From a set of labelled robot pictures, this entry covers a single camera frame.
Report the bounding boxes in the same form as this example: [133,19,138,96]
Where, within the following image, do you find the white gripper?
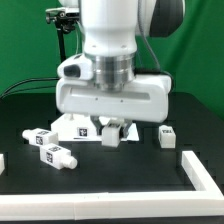
[56,75,172,138]

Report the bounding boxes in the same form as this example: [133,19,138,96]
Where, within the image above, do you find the white square table top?
[51,114,100,141]

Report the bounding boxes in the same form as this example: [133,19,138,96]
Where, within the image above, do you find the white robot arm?
[56,0,185,137]

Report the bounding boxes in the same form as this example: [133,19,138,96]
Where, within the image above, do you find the white apriltag base sheet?
[65,124,139,141]

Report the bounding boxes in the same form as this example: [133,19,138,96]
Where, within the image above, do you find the white block left edge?
[0,154,5,175]

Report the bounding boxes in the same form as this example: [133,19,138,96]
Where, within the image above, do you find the white obstacle fence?
[0,151,224,221]

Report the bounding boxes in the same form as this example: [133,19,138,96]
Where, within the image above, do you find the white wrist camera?
[57,54,93,80]

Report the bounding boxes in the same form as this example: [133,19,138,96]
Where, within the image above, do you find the black cables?
[0,77,61,100]

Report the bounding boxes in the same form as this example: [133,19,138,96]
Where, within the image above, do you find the black camera stand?
[45,7,79,61]

